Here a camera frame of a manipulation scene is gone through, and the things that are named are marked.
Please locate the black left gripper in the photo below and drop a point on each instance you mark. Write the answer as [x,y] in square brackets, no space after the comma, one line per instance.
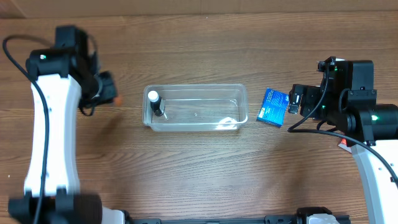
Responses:
[107,90]

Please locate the dark bottle white cap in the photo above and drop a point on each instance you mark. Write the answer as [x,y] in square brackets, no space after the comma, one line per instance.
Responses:
[156,103]

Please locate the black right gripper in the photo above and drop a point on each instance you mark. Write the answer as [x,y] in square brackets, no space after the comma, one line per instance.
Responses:
[302,100]

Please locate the red packet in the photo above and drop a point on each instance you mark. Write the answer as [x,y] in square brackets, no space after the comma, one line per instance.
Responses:
[343,144]

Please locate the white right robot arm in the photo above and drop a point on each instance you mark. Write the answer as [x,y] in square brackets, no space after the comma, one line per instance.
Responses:
[347,101]

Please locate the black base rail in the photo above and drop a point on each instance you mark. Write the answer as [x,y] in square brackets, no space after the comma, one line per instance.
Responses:
[304,215]

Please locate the blue box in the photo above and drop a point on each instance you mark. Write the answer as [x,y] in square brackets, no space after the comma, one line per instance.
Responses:
[273,108]

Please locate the clear plastic container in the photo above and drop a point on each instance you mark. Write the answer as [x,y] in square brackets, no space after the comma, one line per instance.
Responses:
[197,107]

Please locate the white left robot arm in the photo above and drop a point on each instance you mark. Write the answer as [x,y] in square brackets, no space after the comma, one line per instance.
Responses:
[65,79]

